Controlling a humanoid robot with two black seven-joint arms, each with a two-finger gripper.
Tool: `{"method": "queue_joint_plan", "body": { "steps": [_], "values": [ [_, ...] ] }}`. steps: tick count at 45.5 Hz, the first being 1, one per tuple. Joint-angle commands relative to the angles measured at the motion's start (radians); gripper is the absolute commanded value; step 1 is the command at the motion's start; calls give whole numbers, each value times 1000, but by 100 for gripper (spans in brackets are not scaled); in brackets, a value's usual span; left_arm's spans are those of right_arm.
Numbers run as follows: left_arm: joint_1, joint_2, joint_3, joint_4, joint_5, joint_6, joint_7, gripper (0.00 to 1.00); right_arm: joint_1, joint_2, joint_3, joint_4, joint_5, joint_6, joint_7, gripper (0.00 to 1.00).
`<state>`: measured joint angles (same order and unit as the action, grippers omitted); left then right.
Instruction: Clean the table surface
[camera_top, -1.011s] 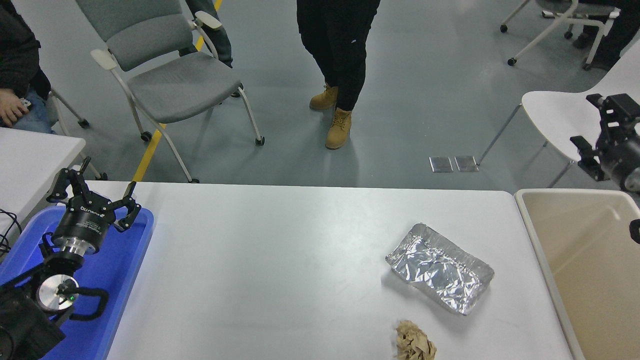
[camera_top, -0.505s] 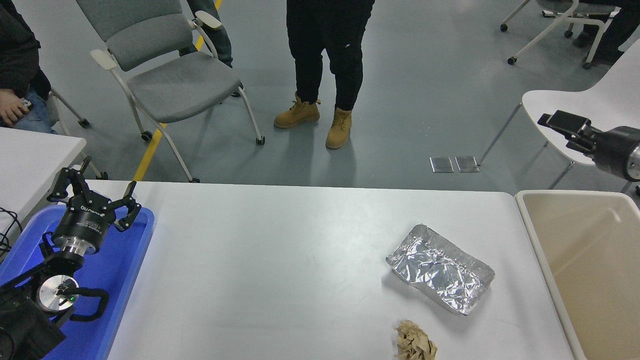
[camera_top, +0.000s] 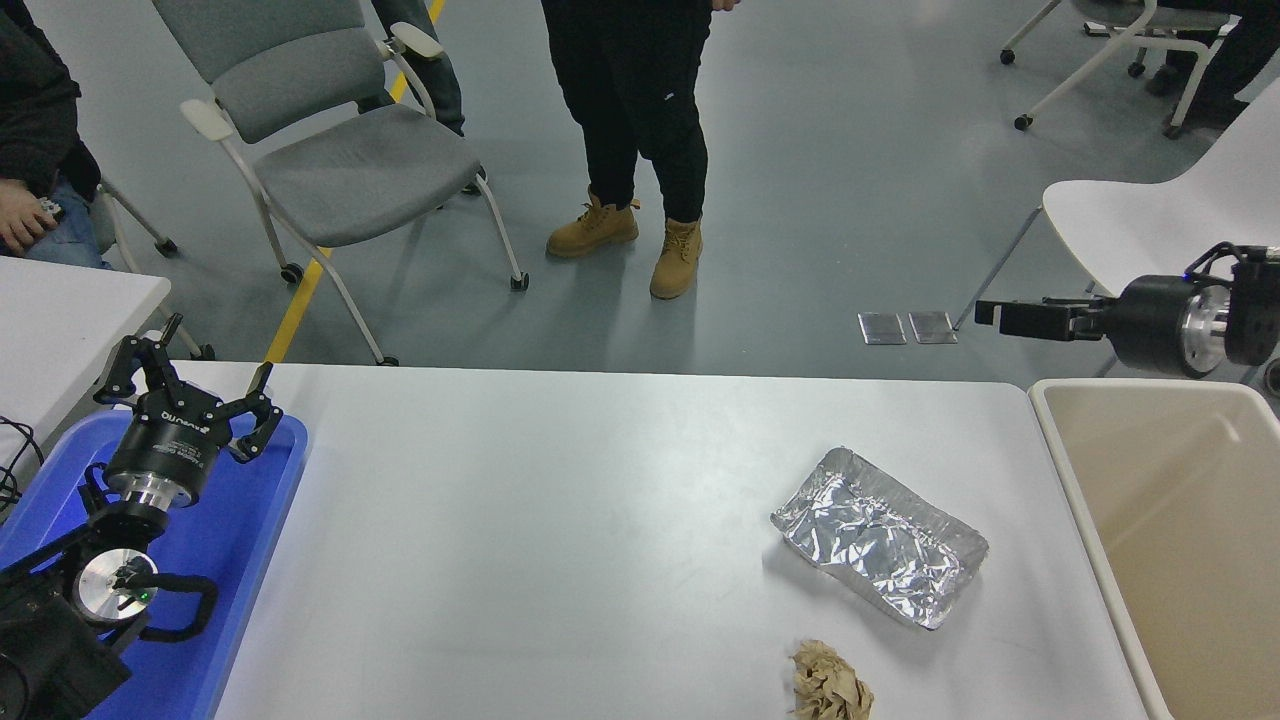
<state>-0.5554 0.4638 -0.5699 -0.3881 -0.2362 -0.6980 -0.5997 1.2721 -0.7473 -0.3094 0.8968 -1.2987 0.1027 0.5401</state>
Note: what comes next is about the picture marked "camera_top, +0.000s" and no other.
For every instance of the white moulded plastic chair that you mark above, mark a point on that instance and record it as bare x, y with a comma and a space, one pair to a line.
1130, 220

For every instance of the person's hand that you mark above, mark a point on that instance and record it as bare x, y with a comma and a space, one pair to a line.
22, 217

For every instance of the grey padded chair, white armrests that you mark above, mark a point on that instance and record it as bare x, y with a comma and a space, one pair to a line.
360, 170

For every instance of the large pale bin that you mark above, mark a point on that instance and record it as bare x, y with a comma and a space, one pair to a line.
1180, 560

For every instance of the blue plastic tray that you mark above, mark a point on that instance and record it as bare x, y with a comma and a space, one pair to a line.
250, 520

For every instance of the grey-legged chair with casters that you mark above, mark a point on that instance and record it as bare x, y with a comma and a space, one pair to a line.
166, 246

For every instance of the metal floor plate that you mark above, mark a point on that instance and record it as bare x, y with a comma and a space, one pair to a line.
933, 327
882, 328

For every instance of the silver foil tray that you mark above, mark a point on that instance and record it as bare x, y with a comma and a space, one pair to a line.
870, 540

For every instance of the person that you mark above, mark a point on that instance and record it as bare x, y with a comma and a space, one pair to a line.
1245, 60
35, 110
640, 90
435, 70

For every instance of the tan paper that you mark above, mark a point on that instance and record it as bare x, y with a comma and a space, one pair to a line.
825, 685

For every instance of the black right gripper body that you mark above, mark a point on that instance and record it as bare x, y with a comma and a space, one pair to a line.
1150, 325

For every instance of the white side table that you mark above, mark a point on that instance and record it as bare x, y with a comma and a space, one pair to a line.
60, 320

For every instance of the white-framed wheeled office chair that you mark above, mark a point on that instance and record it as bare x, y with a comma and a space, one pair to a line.
1150, 15

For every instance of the small dark handheld device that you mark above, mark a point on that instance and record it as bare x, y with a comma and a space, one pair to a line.
50, 209

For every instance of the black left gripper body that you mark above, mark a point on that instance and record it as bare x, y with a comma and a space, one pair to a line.
165, 445

